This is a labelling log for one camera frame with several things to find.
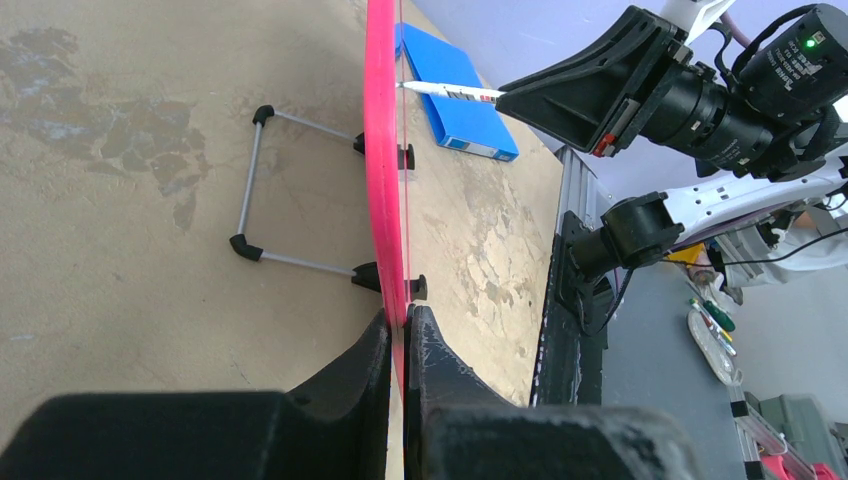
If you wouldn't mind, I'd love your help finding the blue notebook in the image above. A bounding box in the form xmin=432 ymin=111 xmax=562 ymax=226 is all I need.
xmin=395 ymin=23 xmax=519 ymax=162

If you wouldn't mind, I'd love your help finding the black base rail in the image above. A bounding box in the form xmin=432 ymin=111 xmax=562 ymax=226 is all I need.
xmin=529 ymin=146 xmax=615 ymax=407

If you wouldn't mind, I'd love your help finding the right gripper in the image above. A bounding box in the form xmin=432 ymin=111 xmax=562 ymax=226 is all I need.
xmin=495 ymin=6 xmax=774 ymax=169

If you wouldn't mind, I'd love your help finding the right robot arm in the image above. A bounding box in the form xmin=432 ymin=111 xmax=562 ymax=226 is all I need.
xmin=496 ymin=3 xmax=847 ymax=182

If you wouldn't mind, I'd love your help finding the black whiteboard stand foot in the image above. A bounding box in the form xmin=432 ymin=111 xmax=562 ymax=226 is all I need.
xmin=397 ymin=143 xmax=416 ymax=171
xmin=406 ymin=274 xmax=428 ymax=302

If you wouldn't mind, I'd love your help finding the clear tray with tools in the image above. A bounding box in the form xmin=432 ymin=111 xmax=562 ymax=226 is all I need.
xmin=686 ymin=298 xmax=743 ymax=387

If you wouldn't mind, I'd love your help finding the metal wire whiteboard stand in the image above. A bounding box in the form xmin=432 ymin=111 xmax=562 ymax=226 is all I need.
xmin=229 ymin=104 xmax=383 ymax=294

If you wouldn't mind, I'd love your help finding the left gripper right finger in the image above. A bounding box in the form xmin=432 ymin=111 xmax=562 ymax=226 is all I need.
xmin=404 ymin=306 xmax=702 ymax=479

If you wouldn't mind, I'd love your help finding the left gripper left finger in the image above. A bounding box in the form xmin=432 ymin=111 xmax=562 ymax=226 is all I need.
xmin=1 ymin=314 xmax=391 ymax=479

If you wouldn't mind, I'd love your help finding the pink-framed whiteboard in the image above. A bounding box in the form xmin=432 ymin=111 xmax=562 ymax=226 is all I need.
xmin=363 ymin=0 xmax=407 ymax=396

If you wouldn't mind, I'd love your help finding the black and white marker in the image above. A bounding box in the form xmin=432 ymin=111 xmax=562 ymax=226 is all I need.
xmin=395 ymin=81 xmax=504 ymax=104

